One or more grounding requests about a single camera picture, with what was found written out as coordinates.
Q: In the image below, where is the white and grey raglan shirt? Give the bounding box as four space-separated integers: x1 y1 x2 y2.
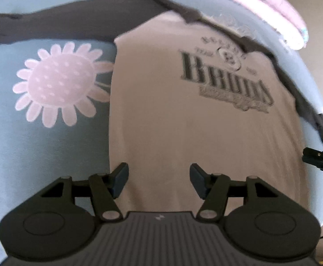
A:
0 0 323 212

